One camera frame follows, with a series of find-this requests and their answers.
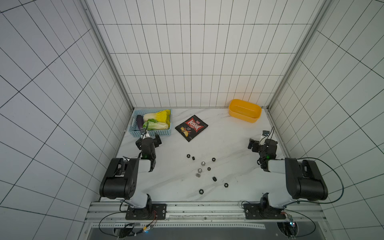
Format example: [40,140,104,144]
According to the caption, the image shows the yellow plastic storage box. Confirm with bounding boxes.
[229,99,262,123]

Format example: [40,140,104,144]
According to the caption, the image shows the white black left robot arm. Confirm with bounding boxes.
[99,133,167,220]

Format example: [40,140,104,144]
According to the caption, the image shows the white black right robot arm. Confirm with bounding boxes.
[242,139,328,220]

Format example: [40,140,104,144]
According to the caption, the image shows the green toy cabbage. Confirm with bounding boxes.
[143,119,169,131]

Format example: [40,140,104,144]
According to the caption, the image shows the blue plastic basket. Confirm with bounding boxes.
[127,108,172,137]

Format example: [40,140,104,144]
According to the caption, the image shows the purple toy eggplant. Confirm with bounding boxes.
[136,115,144,131]

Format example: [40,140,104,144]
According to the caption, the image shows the yellow toy cabbage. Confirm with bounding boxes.
[143,110,171,124]

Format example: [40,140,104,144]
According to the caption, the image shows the black red snack bag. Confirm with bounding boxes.
[175,115,209,142]

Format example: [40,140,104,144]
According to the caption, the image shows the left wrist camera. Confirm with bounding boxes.
[140,128,149,136]

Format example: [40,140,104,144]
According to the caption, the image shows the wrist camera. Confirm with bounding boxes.
[262,130,270,137]
[140,128,149,136]

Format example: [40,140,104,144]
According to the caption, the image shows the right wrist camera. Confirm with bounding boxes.
[262,130,270,137]

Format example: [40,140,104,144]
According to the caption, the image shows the aluminium mounting rail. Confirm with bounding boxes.
[79,201,334,240]

